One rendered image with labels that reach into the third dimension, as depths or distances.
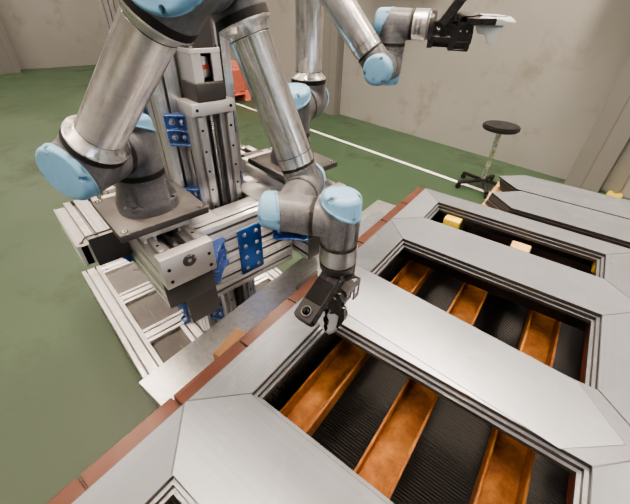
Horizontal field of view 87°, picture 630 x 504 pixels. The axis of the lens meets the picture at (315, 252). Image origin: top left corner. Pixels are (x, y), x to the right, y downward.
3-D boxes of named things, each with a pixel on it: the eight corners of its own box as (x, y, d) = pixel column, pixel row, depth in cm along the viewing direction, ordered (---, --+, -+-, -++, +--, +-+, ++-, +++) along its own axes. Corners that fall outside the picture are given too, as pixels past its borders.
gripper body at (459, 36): (471, 45, 95) (427, 42, 99) (480, 8, 89) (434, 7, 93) (469, 52, 90) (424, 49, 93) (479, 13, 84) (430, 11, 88)
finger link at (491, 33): (508, 43, 89) (472, 41, 92) (517, 17, 85) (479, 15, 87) (509, 46, 87) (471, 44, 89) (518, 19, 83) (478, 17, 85)
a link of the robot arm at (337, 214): (322, 180, 63) (367, 186, 62) (319, 229, 70) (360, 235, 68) (312, 199, 57) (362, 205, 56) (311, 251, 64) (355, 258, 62)
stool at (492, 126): (517, 188, 344) (543, 126, 307) (495, 203, 317) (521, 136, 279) (469, 172, 375) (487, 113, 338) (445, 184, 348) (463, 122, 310)
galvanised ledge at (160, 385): (413, 217, 163) (414, 212, 161) (189, 437, 78) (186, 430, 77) (377, 204, 173) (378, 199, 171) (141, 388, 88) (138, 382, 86)
